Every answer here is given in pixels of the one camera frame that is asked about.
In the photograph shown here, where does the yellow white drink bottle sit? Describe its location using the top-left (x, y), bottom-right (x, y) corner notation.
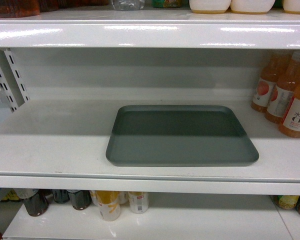
top-left (96, 190), bottom-right (121, 222)

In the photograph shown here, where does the white upper shelf board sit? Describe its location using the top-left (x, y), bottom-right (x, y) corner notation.
top-left (0, 6), bottom-right (300, 50)

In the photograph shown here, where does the white labelled drink bottle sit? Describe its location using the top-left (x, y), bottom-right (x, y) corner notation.
top-left (128, 191), bottom-right (149, 214)

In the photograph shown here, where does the orange juice bottle back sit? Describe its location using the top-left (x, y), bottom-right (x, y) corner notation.
top-left (250, 50), bottom-right (291, 113)

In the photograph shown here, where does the white shelf board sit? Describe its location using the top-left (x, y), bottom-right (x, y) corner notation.
top-left (0, 6), bottom-right (300, 50)
top-left (0, 100), bottom-right (300, 195)

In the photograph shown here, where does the white jug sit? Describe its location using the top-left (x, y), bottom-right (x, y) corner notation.
top-left (189, 0), bottom-right (231, 14)
top-left (230, 0), bottom-right (275, 15)

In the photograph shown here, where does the white middle shelf board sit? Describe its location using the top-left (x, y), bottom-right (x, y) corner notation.
top-left (0, 100), bottom-right (300, 195)

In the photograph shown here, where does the orange juice bottle middle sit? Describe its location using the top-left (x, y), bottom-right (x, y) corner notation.
top-left (264, 50), bottom-right (300, 124)

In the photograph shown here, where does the orange juice bottle front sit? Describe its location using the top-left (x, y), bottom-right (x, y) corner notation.
top-left (278, 84), bottom-right (300, 138)

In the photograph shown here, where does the white jug on top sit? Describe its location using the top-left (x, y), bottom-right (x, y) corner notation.
top-left (189, 0), bottom-right (231, 14)

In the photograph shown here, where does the white slotted shelf upright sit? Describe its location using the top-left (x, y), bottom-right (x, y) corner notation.
top-left (3, 48), bottom-right (30, 102)

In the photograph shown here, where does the dark drink bottle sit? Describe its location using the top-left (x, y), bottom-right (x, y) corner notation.
top-left (67, 189), bottom-right (92, 211)

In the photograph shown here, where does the grey silver rectangular tray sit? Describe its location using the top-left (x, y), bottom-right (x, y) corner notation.
top-left (105, 105), bottom-right (259, 167)

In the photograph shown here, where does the orange juice bottle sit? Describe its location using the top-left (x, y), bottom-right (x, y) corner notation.
top-left (264, 50), bottom-right (300, 124)
top-left (278, 84), bottom-right (300, 138)
top-left (250, 50), bottom-right (291, 113)

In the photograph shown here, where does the dark soy sauce bottle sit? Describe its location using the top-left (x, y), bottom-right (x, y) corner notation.
top-left (14, 188), bottom-right (49, 217)

